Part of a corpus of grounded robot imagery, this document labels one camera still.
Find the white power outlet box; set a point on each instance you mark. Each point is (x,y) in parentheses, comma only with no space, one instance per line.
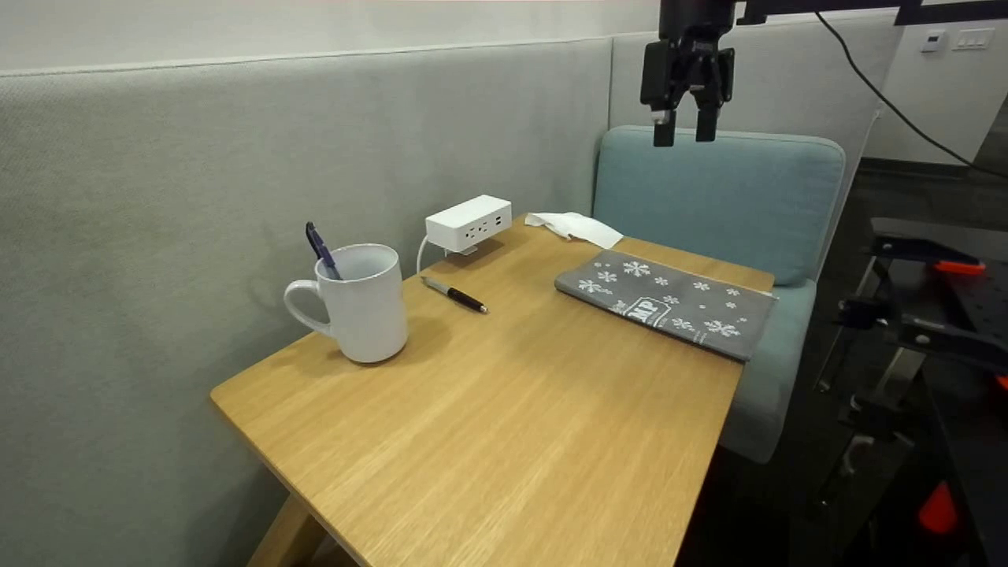
(467,222)

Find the white ceramic mug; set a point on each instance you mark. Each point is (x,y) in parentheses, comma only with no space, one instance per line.
(366,308)

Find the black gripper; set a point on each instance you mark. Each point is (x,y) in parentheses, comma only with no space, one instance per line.
(694,19)

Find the black pen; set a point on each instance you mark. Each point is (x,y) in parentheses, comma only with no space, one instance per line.
(461,297)

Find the teal upholstered chair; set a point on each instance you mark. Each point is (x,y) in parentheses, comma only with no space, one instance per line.
(767,193)

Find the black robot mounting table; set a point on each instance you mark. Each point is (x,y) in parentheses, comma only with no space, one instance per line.
(977,419)

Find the blue pen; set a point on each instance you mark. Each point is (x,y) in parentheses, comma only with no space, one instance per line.
(318,248)

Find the white wall switch plate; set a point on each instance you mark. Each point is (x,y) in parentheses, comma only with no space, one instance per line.
(972,38)

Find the grey cloth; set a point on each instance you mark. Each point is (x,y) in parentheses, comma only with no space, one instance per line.
(662,299)

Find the white wall thermostat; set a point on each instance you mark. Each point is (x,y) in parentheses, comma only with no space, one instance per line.
(933,41)

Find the wooden table leg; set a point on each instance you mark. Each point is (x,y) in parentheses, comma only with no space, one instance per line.
(285,535)

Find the white tissue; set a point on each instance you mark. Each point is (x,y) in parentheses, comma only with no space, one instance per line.
(578,227)

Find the black overhead frame bar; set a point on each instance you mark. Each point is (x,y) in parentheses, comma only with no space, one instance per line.
(946,8)

